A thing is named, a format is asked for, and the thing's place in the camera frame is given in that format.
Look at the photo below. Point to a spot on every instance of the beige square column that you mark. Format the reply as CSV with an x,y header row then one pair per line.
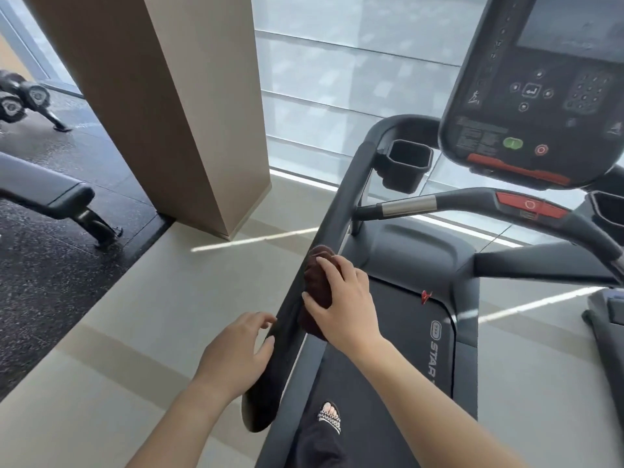
x,y
170,107

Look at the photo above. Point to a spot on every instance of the person's left hand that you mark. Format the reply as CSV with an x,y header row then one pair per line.
x,y
229,353

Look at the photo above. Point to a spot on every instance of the black trouser leg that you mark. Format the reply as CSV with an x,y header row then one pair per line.
x,y
319,448

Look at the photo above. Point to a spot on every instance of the black beaded sandal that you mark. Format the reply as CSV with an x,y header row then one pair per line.
x,y
329,419

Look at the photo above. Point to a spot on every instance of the black treadmill console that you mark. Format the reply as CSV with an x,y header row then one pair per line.
x,y
531,92

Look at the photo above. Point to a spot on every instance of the person's right thumb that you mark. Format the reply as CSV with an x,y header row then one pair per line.
x,y
313,302

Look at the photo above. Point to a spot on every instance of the red safety clip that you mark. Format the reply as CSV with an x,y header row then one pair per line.
x,y
427,297

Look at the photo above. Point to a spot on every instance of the person's right forearm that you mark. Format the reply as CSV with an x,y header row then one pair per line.
x,y
429,404

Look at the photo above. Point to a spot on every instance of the person's left forearm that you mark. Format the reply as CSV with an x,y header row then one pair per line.
x,y
187,424

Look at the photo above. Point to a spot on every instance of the black treadmill cup holder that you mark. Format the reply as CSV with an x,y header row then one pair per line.
x,y
609,211
404,163

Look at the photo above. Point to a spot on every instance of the black treadmill side handrail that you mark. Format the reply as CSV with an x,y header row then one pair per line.
x,y
336,199

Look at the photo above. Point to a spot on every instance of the person's left thumb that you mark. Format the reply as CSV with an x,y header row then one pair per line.
x,y
265,347

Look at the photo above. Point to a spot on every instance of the black padded weight bench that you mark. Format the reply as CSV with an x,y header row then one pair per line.
x,y
44,190

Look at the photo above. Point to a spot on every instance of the person's right hand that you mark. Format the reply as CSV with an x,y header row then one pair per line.
x,y
348,311

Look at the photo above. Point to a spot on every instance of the grey treadmill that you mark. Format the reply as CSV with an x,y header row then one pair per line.
x,y
607,336
414,268

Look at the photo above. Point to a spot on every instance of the dark brown cleaning cloth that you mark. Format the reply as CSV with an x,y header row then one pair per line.
x,y
317,280

